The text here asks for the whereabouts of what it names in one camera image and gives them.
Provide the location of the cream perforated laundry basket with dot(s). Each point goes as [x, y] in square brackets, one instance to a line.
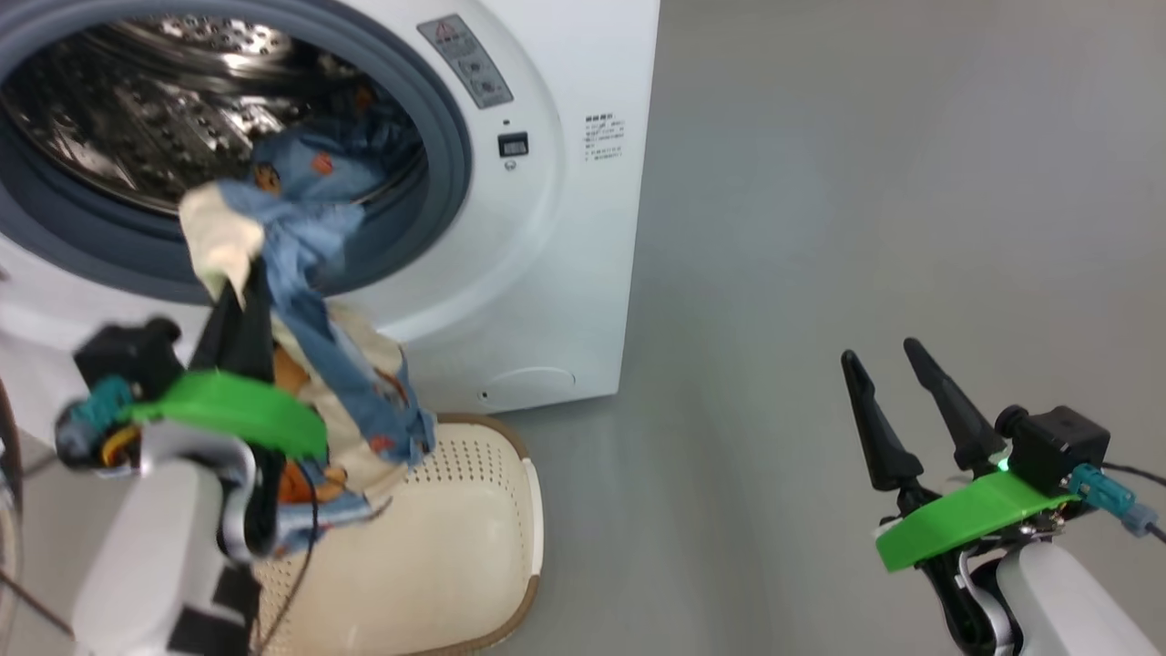
[437, 547]

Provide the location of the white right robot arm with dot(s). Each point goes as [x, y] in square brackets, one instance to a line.
[1066, 601]

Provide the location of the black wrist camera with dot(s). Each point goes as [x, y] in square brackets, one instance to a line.
[1057, 446]
[127, 360]

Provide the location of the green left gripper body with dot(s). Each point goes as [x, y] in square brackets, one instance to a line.
[228, 405]

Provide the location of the blue printed garment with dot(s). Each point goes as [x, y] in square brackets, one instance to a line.
[310, 237]

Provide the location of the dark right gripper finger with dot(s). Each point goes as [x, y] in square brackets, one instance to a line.
[879, 437]
[956, 415]

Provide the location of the grey warning sticker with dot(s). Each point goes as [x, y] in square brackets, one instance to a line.
[465, 62]

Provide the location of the teal left camera connector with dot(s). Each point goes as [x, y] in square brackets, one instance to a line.
[96, 415]

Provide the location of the stainless steel washer drum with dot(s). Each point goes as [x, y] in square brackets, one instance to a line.
[137, 109]

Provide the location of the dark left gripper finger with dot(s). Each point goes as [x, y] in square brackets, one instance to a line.
[211, 342]
[257, 328]

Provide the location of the grey rubber door gasket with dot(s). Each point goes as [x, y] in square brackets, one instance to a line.
[437, 155]

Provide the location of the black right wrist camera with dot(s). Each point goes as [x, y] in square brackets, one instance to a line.
[1057, 446]

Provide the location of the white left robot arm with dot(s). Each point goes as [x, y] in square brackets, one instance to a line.
[155, 547]

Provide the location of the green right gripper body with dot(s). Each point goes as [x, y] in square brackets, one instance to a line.
[966, 519]

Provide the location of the teal camera connector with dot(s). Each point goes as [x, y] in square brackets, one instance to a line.
[96, 415]
[1107, 497]

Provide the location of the black door latch socket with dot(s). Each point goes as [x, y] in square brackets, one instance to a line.
[513, 145]

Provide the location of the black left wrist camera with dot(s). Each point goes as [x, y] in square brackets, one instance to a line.
[127, 360]

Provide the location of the white front-load washing machine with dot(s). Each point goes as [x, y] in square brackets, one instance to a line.
[565, 273]

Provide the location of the teal right camera connector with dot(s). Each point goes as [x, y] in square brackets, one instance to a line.
[1107, 497]

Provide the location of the blue patterned clothes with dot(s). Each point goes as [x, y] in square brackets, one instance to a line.
[219, 237]

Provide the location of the round white filter cover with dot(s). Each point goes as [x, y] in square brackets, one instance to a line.
[533, 383]

